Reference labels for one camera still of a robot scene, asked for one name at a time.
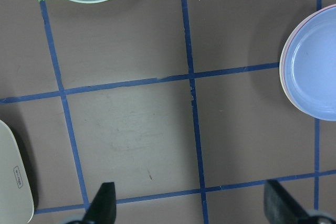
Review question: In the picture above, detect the blue plate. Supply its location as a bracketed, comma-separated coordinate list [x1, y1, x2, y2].
[282, 6, 336, 122]

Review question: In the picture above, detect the white toaster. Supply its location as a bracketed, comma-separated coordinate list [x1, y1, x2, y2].
[1, 121, 34, 224]

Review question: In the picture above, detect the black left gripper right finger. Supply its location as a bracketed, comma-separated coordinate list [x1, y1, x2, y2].
[264, 180, 315, 224]

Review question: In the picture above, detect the pink plate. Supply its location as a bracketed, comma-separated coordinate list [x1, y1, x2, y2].
[279, 4, 336, 114]

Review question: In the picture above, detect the white plate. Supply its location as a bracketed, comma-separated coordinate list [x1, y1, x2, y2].
[279, 50, 292, 103]

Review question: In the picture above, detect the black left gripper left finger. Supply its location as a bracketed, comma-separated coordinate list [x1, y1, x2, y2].
[82, 182, 117, 224]

